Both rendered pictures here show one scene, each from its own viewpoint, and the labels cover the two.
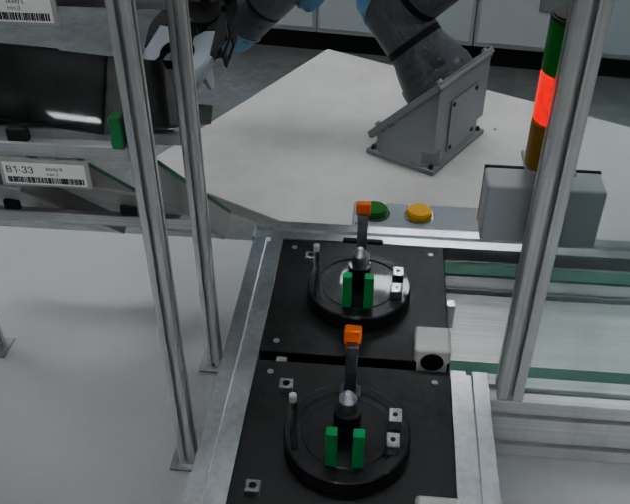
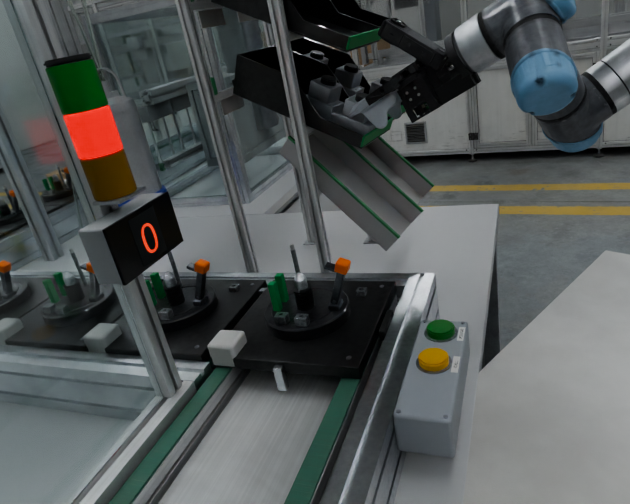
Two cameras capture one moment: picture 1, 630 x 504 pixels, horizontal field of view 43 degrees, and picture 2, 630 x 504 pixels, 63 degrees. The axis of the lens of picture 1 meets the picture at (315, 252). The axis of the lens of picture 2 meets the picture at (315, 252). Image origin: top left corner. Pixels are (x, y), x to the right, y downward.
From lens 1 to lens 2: 135 cm
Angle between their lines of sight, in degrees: 90
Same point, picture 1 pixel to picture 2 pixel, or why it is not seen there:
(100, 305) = (404, 262)
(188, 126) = (296, 124)
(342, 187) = (611, 372)
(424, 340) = (225, 333)
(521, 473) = not seen: hidden behind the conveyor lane
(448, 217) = (428, 385)
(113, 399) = not seen: hidden behind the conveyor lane
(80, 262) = (453, 248)
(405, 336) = (250, 336)
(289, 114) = not seen: outside the picture
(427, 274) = (320, 353)
